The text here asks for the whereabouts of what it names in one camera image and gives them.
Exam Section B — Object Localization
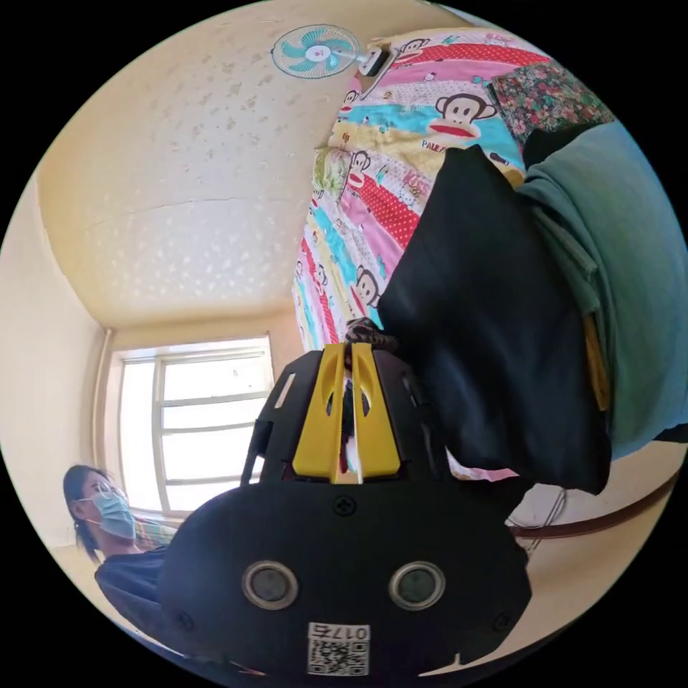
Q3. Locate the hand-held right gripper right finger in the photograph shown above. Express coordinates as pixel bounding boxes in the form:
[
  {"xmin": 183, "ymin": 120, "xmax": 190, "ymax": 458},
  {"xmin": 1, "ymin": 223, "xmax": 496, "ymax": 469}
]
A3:
[{"xmin": 351, "ymin": 340, "xmax": 403, "ymax": 478}]

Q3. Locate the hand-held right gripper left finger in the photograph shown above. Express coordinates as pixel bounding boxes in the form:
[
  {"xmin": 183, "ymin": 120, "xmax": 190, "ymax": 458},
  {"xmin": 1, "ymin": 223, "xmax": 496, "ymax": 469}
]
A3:
[{"xmin": 292, "ymin": 343, "xmax": 346, "ymax": 481}]

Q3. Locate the black long sleeve shirt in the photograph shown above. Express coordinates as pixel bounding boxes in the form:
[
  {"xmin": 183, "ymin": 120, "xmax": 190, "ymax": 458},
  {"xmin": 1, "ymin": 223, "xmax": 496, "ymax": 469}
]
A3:
[{"xmin": 376, "ymin": 143, "xmax": 615, "ymax": 497}]

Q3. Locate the person's body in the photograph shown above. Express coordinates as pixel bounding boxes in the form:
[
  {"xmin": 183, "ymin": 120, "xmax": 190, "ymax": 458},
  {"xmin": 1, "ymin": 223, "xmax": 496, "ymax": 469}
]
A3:
[{"xmin": 62, "ymin": 464, "xmax": 185, "ymax": 649}]

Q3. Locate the bed with cartoon printed sheet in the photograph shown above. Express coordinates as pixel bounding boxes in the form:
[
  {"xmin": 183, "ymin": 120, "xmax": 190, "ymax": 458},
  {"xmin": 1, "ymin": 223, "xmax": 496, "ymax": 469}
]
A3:
[{"xmin": 290, "ymin": 29, "xmax": 681, "ymax": 540}]

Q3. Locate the pile of clothes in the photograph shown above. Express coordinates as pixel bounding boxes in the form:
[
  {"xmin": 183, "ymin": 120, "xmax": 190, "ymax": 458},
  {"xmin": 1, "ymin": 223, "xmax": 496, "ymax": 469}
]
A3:
[{"xmin": 489, "ymin": 63, "xmax": 688, "ymax": 464}]

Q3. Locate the window with white frame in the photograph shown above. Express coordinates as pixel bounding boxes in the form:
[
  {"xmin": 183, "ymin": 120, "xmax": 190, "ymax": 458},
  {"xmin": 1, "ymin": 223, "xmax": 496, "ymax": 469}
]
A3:
[{"xmin": 114, "ymin": 335, "xmax": 276, "ymax": 518}]

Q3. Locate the wall fan with teal blades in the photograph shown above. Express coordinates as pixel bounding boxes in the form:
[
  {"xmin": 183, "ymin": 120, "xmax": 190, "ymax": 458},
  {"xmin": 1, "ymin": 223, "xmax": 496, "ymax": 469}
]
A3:
[{"xmin": 270, "ymin": 27, "xmax": 402, "ymax": 82}]

